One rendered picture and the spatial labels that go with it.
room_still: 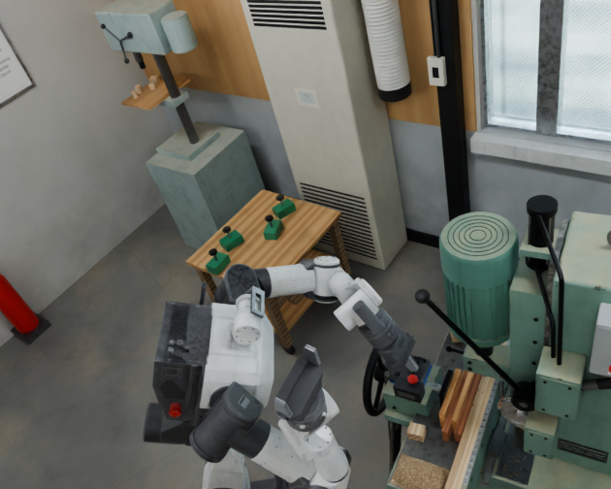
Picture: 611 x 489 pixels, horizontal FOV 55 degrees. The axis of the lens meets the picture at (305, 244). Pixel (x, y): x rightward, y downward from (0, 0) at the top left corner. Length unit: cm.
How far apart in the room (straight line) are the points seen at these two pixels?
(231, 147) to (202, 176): 28
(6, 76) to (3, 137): 35
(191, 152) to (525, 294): 256
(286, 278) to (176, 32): 176
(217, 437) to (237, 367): 18
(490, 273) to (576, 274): 18
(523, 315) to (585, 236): 23
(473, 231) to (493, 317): 22
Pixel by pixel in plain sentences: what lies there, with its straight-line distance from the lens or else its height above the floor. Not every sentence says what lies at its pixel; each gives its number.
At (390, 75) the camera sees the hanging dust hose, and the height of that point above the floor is 122.
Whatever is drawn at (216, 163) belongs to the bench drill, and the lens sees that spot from 355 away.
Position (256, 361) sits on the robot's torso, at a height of 132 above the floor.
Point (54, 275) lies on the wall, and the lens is 425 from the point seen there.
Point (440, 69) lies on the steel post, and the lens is 269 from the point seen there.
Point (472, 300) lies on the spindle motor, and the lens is 143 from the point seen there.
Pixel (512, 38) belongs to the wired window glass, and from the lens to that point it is 272.
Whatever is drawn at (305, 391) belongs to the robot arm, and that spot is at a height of 157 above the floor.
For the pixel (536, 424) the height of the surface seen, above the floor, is 108.
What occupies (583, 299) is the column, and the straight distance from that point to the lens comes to 130.
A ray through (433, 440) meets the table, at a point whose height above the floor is 90.
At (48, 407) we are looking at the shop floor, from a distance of 367.
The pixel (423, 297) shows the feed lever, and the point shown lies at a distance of 136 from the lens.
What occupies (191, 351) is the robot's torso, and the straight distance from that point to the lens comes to 148.
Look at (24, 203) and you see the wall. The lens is 401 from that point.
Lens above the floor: 244
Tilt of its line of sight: 40 degrees down
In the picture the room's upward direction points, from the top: 18 degrees counter-clockwise
